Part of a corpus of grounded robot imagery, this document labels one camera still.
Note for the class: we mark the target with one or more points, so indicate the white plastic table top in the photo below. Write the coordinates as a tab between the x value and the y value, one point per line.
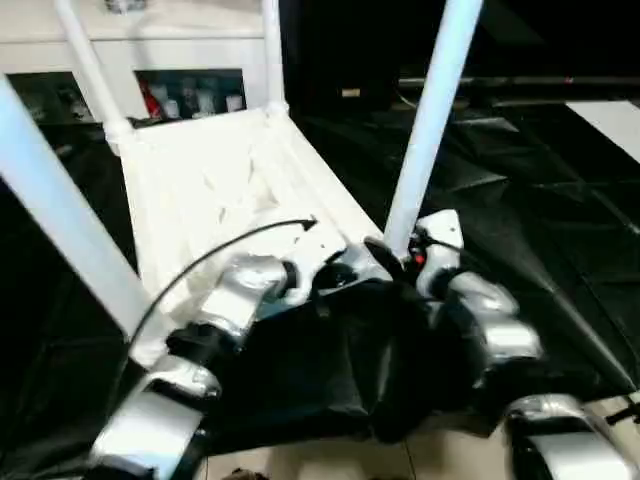
240	170

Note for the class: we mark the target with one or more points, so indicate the white plastic table leg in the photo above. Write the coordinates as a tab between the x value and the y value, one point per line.
432	110
274	55
95	70
70	220

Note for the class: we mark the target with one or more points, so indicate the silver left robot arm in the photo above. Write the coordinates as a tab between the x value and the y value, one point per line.
230	300

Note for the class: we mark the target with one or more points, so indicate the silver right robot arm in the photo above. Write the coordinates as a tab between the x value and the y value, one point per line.
495	330

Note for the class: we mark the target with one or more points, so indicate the black table mat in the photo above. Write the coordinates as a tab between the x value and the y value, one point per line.
540	220

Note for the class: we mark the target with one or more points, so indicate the small yellow label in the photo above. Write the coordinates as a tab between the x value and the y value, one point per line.
350	93

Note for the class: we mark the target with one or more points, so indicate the black left robot foot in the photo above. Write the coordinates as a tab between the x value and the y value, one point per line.
240	476

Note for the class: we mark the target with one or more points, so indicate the white glass door cabinet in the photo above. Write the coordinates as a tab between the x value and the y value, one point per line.
150	50

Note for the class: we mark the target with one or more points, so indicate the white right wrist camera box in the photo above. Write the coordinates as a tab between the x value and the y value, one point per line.
440	235

